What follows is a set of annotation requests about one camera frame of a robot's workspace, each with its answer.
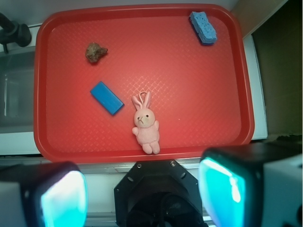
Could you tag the brown rock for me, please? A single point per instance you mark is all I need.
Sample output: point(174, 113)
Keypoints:
point(94, 52)

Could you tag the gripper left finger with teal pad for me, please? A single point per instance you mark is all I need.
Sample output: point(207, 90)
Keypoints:
point(43, 195)

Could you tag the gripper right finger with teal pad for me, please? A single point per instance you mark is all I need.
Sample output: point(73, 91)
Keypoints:
point(253, 185)

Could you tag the pink plush bunny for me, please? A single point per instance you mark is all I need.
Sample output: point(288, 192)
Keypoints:
point(146, 128)

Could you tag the blue rectangular block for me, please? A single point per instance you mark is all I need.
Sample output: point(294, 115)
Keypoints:
point(107, 98)

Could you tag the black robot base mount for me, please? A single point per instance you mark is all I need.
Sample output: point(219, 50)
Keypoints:
point(158, 194)

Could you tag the red plastic tray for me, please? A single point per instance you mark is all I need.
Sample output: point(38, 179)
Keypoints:
point(200, 93)

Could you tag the black clamp knob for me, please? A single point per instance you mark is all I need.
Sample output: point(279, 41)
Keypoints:
point(13, 32)

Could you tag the light blue sponge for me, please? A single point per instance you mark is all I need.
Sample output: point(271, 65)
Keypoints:
point(204, 29)

